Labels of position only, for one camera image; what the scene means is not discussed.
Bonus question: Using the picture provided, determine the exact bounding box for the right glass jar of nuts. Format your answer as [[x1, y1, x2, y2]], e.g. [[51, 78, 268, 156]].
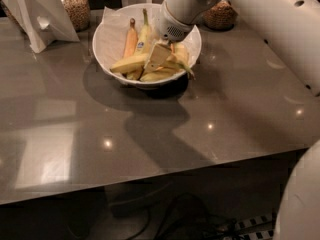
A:
[[203, 0, 237, 30]]

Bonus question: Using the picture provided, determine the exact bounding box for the white paper bowl liner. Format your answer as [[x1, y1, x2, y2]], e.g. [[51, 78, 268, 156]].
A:
[[93, 3, 202, 83]]

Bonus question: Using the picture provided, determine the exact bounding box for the long yellow front banana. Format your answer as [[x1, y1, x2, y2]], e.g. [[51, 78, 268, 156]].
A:
[[110, 53, 194, 81]]

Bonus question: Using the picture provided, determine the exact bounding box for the glass jar of nuts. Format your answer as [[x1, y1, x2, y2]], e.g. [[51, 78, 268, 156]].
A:
[[61, 0, 90, 32], [203, 0, 237, 30]]

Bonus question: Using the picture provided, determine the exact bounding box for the black floor cable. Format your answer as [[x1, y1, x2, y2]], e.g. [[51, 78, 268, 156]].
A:
[[64, 192, 248, 240]]

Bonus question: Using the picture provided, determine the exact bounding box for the left glass jar of nuts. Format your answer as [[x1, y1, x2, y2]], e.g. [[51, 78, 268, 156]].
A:
[[61, 0, 90, 32]]

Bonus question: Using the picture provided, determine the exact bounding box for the white folded paper sign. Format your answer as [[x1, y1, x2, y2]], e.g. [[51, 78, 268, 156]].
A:
[[2, 0, 79, 53]]

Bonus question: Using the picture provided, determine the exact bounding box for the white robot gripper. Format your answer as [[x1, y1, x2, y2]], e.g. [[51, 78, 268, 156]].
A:
[[144, 0, 220, 72]]

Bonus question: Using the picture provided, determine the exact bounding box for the white bowl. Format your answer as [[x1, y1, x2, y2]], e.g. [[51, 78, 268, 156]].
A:
[[92, 3, 186, 89]]

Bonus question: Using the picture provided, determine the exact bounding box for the yellow banana with blue sticker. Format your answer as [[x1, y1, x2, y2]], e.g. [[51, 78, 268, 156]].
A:
[[135, 8, 151, 55]]

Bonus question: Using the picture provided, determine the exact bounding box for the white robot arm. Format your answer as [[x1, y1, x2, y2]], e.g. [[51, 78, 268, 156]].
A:
[[145, 0, 320, 240]]

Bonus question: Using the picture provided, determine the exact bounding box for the orange-tinted banana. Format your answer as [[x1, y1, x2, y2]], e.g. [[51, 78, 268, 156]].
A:
[[123, 18, 138, 58]]

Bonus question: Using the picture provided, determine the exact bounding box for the black white checkered floor strip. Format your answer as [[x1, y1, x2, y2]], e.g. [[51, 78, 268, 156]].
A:
[[204, 213, 276, 240]]

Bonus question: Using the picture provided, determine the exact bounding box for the small lower yellow banana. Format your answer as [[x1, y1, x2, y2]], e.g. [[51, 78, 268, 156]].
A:
[[140, 68, 176, 82]]

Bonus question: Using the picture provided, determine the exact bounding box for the right yellow banana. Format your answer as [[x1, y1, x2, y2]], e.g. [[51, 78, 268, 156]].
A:
[[172, 43, 189, 64]]

